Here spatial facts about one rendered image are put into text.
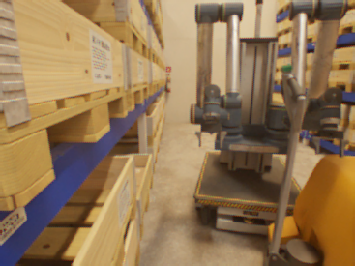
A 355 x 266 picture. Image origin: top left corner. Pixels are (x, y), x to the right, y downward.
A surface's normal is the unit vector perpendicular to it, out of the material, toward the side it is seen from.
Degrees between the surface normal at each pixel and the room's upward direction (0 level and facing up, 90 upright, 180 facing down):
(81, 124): 90
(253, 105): 90
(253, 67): 90
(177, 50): 90
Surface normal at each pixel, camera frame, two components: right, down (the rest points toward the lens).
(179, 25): 0.02, 0.26
